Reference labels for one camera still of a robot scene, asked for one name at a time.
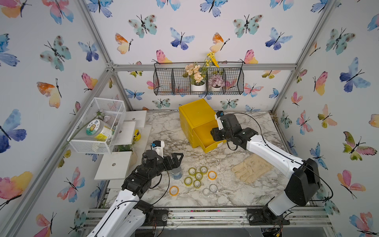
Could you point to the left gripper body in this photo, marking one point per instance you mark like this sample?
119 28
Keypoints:
160 166

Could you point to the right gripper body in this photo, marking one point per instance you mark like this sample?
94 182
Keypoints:
220 135

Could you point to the orange tape roll front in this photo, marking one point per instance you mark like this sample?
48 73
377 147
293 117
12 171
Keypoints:
174 191

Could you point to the orange tape roll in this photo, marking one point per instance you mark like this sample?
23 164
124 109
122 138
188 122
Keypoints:
212 175
174 191

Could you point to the clear tape roll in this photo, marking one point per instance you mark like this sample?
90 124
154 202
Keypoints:
213 188
206 192

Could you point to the yellow drawer cabinet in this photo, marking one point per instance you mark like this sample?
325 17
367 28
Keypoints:
197 119

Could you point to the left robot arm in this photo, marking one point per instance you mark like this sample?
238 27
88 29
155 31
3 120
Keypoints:
127 201

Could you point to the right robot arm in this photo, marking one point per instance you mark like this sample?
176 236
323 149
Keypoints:
302 176

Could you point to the green tape roll front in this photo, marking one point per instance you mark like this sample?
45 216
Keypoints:
197 184

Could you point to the yellow toy on shelf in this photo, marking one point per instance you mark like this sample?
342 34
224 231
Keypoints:
137 135

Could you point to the beige work glove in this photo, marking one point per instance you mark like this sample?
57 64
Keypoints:
252 168

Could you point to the white stepped shelf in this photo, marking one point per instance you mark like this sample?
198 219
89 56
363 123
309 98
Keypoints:
126 155

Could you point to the pink flowers white pot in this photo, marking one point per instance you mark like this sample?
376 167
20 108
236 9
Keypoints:
217 83

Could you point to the green lid plastic jar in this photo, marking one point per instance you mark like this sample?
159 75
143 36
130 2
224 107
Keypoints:
99 130

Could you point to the clear mesh storage box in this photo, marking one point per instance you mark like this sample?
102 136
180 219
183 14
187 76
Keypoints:
111 112

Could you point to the peach flowers white pot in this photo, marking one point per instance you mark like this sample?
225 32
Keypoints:
197 79

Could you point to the yellow artificial flower stem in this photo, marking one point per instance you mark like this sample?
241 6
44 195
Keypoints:
209 61

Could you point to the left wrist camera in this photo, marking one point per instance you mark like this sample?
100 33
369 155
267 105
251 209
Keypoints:
158 146

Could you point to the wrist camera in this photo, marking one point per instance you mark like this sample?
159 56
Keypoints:
218 117
158 146

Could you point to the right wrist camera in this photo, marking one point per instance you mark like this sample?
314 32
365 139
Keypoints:
218 117

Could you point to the black wire wall basket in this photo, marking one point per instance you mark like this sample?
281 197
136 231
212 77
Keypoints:
168 79

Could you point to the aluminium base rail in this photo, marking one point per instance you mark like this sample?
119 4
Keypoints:
227 217

